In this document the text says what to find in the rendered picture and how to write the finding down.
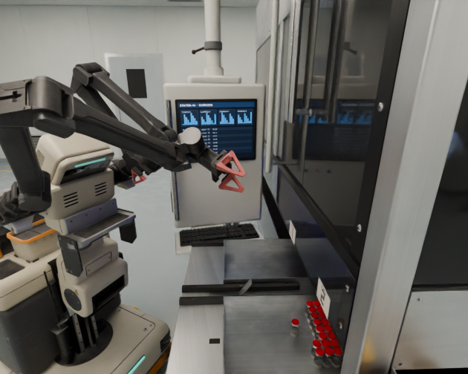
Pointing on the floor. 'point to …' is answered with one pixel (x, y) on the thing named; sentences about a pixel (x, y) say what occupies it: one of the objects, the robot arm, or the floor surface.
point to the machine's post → (410, 171)
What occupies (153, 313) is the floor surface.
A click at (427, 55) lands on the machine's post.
